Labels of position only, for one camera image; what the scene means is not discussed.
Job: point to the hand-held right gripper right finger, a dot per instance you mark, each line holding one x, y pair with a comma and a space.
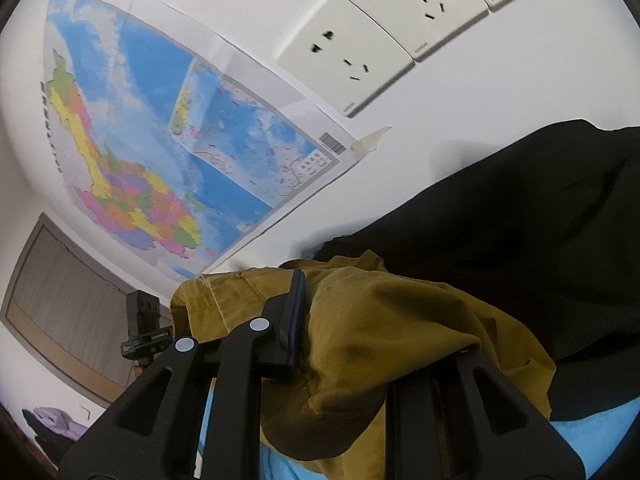
465, 377

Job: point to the colourful wall map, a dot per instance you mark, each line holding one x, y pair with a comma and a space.
150, 135

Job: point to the olive green garment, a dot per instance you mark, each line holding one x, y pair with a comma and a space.
375, 335

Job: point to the grey wooden door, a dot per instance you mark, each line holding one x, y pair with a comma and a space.
65, 305

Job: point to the black garment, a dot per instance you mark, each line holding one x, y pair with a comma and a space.
500, 235

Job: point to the purple cloth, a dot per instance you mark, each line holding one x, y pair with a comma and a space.
57, 422

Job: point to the blue blanket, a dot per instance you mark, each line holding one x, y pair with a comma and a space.
575, 442

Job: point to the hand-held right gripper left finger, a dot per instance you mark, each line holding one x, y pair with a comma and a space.
280, 332

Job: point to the clear tape strip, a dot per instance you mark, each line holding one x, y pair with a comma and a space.
372, 139

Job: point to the white wall socket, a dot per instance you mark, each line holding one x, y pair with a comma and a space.
415, 5
345, 55

